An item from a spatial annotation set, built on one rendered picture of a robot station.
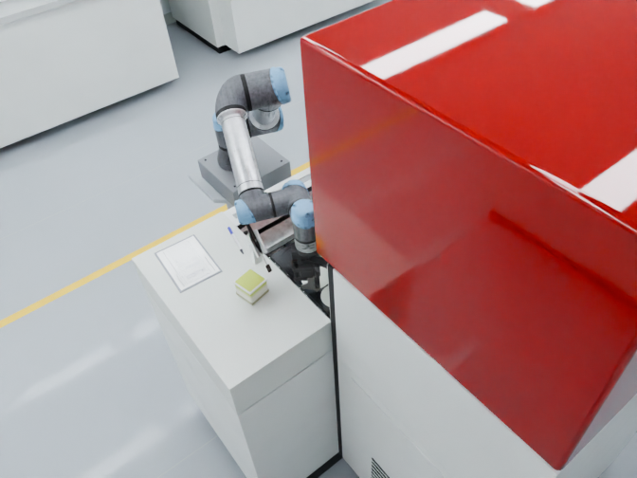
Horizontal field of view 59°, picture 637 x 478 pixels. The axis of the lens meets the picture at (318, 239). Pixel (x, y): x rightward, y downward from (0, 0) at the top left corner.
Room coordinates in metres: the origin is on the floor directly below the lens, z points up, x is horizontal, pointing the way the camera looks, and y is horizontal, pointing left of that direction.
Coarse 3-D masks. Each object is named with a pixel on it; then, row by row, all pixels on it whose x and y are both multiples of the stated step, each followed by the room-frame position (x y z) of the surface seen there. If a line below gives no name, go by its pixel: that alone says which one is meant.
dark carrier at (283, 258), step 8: (288, 248) 1.35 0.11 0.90; (272, 256) 1.32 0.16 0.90; (280, 256) 1.32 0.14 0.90; (288, 256) 1.31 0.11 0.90; (280, 264) 1.28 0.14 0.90; (288, 264) 1.28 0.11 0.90; (288, 272) 1.24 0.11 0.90; (320, 288) 1.16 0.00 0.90; (312, 296) 1.13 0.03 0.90; (320, 304) 1.09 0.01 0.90; (328, 312) 1.06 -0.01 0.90
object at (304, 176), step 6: (300, 174) 1.68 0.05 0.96; (306, 174) 1.67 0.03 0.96; (288, 180) 1.64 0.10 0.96; (300, 180) 1.64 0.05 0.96; (306, 180) 1.64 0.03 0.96; (276, 186) 1.62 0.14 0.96; (306, 186) 1.60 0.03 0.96; (264, 192) 1.59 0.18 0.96; (270, 192) 1.59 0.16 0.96; (228, 210) 1.50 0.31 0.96; (234, 210) 1.50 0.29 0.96; (228, 216) 1.47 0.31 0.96; (234, 216) 1.47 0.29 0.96; (234, 222) 1.44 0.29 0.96
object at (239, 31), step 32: (192, 0) 4.79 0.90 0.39; (224, 0) 4.50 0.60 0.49; (256, 0) 4.55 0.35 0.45; (288, 0) 4.72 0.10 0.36; (320, 0) 4.91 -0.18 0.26; (352, 0) 5.11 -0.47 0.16; (192, 32) 4.98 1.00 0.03; (224, 32) 4.58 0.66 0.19; (256, 32) 4.52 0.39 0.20; (288, 32) 4.71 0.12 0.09
